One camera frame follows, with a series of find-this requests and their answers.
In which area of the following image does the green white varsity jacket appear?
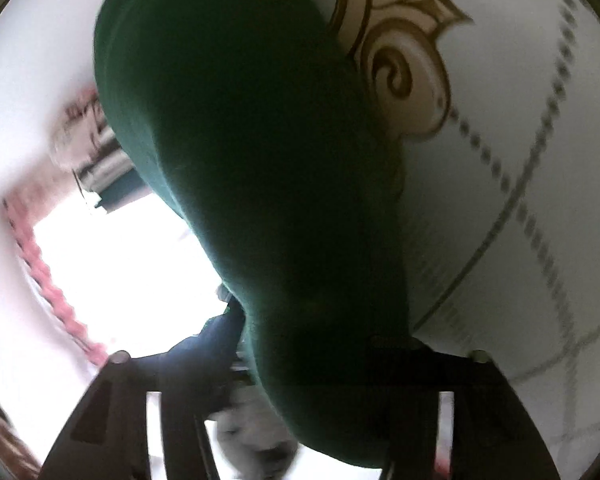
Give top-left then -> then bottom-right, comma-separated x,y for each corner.
94,0 -> 408,468

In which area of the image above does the clothes rack with garments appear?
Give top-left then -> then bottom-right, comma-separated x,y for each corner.
50,86 -> 151,214

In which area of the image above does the pink curtain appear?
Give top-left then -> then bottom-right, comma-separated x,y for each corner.
3,197 -> 108,368

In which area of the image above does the white checkered floral cloth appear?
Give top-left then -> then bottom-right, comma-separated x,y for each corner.
314,0 -> 600,479

